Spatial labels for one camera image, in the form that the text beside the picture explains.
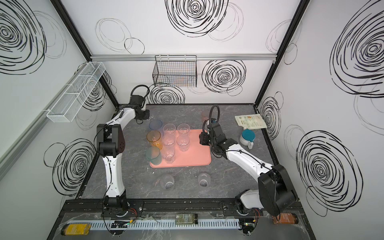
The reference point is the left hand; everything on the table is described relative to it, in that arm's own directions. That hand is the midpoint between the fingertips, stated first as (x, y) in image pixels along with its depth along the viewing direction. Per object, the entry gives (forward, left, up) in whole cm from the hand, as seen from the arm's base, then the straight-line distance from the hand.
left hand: (146, 114), depth 106 cm
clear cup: (-20, -18, -3) cm, 27 cm away
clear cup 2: (-29, -20, -2) cm, 36 cm away
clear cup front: (-45, -21, -4) cm, 50 cm away
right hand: (-22, -39, +7) cm, 46 cm away
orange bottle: (-59, -79, -2) cm, 99 cm away
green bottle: (-61, -34, -2) cm, 70 cm away
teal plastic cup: (-30, -11, -3) cm, 32 cm away
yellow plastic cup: (-22, -11, +4) cm, 25 cm away
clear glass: (-10, -28, -4) cm, 30 cm away
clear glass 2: (-20, -28, -3) cm, 35 cm away
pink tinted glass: (+6, -43, -8) cm, 44 cm away
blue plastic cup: (-15, -11, +7) cm, 20 cm away
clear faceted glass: (-12, -18, -2) cm, 22 cm away
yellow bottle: (-67, +15, -1) cm, 69 cm away
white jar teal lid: (-19, -68, +2) cm, 71 cm away
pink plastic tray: (-28, -37, -5) cm, 47 cm away
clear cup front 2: (-43, -42, -6) cm, 60 cm away
